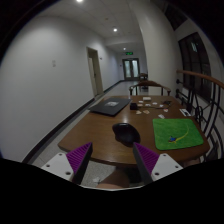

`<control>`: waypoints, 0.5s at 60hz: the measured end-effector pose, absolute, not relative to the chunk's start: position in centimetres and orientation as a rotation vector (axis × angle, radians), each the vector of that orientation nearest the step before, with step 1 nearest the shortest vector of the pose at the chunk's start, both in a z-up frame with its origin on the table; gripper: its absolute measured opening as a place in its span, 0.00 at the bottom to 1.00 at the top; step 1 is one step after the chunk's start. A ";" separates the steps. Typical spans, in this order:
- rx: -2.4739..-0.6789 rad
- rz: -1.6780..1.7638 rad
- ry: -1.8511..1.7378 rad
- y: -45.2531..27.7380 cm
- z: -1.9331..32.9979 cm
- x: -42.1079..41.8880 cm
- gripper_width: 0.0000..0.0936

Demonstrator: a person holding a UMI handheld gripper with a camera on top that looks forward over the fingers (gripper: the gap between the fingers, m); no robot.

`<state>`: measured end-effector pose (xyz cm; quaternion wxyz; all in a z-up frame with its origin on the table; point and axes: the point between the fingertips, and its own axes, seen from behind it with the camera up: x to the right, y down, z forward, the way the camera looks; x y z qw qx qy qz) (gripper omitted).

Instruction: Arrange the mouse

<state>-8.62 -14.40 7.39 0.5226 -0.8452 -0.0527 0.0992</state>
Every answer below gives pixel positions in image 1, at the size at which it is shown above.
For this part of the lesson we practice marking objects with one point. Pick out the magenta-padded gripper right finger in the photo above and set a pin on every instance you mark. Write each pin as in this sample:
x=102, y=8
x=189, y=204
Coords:
x=163, y=165

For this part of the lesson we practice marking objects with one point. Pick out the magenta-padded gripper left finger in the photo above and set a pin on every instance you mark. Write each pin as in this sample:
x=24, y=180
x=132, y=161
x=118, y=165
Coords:
x=60, y=165

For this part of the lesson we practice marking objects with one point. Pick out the black computer mouse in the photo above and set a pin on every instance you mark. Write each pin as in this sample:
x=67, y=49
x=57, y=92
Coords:
x=125, y=134

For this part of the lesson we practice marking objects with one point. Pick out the green mouse pad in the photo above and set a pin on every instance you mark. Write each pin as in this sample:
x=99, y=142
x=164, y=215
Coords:
x=176, y=131

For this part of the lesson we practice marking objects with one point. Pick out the white outlined sticker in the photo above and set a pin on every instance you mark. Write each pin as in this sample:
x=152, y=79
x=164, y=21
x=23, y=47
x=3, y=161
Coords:
x=161, y=116

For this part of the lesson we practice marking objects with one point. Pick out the red and white sticker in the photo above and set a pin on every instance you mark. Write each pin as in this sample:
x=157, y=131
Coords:
x=165, y=110

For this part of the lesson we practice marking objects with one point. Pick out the small beige sticker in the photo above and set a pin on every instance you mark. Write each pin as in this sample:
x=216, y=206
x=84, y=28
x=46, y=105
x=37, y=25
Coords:
x=146, y=112
x=138, y=112

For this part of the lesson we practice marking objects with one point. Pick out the white paper card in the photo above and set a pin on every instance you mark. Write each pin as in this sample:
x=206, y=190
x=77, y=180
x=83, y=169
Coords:
x=185, y=112

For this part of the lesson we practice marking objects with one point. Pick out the black key bundle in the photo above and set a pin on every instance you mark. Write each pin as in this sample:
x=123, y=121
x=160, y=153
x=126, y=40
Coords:
x=167, y=103

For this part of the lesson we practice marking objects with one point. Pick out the small black box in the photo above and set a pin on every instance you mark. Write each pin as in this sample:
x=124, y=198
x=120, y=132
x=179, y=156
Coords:
x=133, y=106

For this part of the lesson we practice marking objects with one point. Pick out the small white box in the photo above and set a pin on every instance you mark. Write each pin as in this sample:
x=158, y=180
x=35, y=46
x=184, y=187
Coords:
x=147, y=98

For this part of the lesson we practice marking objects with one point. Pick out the black closed laptop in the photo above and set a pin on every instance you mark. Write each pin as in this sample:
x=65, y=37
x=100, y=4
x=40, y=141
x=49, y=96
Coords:
x=108, y=106

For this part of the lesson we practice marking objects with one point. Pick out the wooden round-back chair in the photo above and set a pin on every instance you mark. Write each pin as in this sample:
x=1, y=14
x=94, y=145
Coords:
x=150, y=83

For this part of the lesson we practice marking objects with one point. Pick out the wood-topped black iron railing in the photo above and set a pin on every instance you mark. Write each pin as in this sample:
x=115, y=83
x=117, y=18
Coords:
x=200, y=75

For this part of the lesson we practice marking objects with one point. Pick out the white side door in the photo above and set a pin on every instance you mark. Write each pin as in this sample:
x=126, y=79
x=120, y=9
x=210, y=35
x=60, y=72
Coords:
x=95, y=71

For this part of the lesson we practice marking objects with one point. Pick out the glass double door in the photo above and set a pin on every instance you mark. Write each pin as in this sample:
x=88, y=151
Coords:
x=131, y=69

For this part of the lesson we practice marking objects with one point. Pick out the dark framed window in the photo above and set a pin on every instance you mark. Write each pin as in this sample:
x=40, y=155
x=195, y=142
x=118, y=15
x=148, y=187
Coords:
x=195, y=63

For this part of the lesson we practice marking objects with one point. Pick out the green exit sign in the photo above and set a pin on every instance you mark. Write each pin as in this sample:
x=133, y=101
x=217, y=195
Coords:
x=129, y=53

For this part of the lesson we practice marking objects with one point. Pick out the recessed ceiling lights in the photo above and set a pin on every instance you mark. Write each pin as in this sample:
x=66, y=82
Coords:
x=115, y=29

